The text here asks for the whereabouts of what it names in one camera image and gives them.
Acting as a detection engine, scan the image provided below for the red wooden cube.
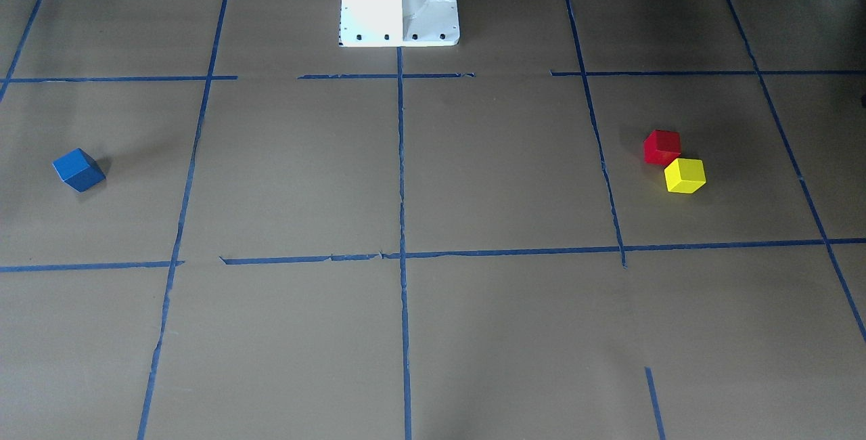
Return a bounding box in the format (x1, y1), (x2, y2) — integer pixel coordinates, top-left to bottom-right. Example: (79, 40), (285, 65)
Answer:
(643, 129), (683, 167)

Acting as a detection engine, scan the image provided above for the yellow wooden cube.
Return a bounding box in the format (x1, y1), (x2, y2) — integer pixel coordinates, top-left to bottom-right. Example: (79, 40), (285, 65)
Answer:
(663, 158), (706, 194)

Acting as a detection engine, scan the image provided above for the blue wooden cube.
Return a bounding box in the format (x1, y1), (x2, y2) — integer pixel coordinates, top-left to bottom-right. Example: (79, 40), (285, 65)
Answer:
(52, 149), (106, 193)

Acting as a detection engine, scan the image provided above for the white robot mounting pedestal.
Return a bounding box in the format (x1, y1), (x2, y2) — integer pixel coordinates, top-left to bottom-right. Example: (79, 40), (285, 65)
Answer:
(338, 0), (461, 48)

